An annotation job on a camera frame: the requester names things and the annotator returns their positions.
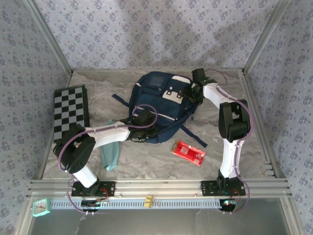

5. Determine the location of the black round controller board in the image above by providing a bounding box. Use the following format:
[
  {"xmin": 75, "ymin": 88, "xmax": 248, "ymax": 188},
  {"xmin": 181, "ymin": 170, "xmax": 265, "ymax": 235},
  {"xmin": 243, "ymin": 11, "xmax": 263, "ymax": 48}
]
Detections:
[
  {"xmin": 219, "ymin": 198, "xmax": 238, "ymax": 213},
  {"xmin": 81, "ymin": 198, "xmax": 101, "ymax": 213}
]

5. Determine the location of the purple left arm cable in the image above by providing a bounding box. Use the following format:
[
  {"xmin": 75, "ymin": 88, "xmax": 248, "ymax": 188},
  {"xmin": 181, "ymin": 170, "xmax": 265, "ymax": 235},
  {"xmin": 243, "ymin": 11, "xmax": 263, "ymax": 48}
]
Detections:
[{"xmin": 57, "ymin": 104, "xmax": 158, "ymax": 216}]

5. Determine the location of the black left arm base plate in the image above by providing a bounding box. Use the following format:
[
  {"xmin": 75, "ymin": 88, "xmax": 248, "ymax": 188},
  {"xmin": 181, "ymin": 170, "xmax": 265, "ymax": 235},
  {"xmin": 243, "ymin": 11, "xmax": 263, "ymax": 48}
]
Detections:
[{"xmin": 71, "ymin": 180, "xmax": 116, "ymax": 197}]

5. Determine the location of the aluminium frame post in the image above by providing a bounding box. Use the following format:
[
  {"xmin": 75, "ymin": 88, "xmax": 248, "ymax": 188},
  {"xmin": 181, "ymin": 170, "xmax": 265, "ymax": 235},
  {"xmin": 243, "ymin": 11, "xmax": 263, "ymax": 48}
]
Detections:
[{"xmin": 242, "ymin": 0, "xmax": 292, "ymax": 74}]

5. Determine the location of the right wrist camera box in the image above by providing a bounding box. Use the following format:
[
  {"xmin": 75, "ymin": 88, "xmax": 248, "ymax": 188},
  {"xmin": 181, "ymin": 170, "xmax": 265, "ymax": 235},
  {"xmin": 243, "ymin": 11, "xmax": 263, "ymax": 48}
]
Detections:
[{"xmin": 192, "ymin": 68, "xmax": 210, "ymax": 84}]

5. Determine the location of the teal pencil case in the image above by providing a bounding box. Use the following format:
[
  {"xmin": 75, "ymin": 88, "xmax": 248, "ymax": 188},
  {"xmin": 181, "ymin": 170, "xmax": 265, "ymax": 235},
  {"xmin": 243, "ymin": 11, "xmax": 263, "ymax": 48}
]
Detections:
[{"xmin": 101, "ymin": 119, "xmax": 121, "ymax": 172}]

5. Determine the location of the aluminium front frame rail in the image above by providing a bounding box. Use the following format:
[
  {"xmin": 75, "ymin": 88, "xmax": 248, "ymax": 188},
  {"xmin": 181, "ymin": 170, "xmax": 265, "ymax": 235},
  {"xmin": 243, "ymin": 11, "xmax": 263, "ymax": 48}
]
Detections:
[{"xmin": 26, "ymin": 178, "xmax": 293, "ymax": 199}]

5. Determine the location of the black grey chessboard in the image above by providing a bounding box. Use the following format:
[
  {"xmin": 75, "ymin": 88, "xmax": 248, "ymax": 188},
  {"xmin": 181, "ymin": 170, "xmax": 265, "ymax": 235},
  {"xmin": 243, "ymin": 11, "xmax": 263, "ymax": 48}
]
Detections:
[{"xmin": 53, "ymin": 84, "xmax": 91, "ymax": 142}]

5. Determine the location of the navy blue backpack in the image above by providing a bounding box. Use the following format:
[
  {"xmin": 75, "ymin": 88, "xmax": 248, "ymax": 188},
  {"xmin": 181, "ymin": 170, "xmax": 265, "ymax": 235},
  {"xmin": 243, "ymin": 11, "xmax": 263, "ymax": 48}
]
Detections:
[{"xmin": 112, "ymin": 71, "xmax": 208, "ymax": 148}]

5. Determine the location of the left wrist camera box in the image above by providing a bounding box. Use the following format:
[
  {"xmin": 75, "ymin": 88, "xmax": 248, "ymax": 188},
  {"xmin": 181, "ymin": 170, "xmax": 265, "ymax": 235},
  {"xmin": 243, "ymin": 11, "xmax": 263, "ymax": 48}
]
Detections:
[{"xmin": 133, "ymin": 109, "xmax": 155, "ymax": 127}]

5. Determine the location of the mint green alarm clock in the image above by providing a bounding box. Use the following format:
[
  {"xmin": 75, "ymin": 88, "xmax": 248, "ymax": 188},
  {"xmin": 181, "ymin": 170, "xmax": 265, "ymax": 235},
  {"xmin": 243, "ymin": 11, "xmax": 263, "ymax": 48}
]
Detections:
[{"xmin": 32, "ymin": 198, "xmax": 51, "ymax": 218}]

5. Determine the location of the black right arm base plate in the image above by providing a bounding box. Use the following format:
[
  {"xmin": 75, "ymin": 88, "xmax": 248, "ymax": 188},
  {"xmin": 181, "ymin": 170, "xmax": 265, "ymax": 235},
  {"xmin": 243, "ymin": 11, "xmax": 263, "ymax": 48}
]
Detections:
[{"xmin": 201, "ymin": 180, "xmax": 246, "ymax": 197}]

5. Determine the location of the grey slotted cable duct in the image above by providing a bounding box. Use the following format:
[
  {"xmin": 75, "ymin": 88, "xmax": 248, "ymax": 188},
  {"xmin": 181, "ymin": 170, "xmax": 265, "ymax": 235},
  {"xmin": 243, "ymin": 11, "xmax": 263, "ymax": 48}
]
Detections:
[{"xmin": 50, "ymin": 198, "xmax": 223, "ymax": 210}]

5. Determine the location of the aluminium side frame rail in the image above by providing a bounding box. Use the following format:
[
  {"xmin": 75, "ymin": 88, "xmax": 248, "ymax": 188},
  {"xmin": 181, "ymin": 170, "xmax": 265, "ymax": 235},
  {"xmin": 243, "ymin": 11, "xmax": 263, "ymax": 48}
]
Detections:
[{"xmin": 241, "ymin": 70, "xmax": 280, "ymax": 179}]

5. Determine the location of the small yellow connector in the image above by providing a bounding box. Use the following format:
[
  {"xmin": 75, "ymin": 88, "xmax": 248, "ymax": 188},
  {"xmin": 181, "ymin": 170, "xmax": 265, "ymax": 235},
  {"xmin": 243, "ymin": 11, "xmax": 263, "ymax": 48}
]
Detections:
[{"xmin": 144, "ymin": 195, "xmax": 155, "ymax": 209}]

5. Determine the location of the red packet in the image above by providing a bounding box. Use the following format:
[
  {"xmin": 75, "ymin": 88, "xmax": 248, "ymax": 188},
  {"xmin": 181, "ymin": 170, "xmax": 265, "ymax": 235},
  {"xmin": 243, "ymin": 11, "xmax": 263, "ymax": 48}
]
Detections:
[{"xmin": 170, "ymin": 140, "xmax": 206, "ymax": 166}]

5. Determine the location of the grey metal panel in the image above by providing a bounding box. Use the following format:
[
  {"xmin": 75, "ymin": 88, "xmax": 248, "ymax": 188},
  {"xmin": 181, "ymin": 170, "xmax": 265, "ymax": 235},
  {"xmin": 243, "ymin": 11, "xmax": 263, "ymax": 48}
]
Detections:
[{"xmin": 21, "ymin": 197, "xmax": 303, "ymax": 235}]

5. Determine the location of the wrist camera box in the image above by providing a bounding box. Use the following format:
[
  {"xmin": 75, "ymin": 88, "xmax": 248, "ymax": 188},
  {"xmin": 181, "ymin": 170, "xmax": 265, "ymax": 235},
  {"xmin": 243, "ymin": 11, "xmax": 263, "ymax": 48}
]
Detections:
[
  {"xmin": 133, "ymin": 109, "xmax": 155, "ymax": 127},
  {"xmin": 192, "ymin": 68, "xmax": 210, "ymax": 84}
]

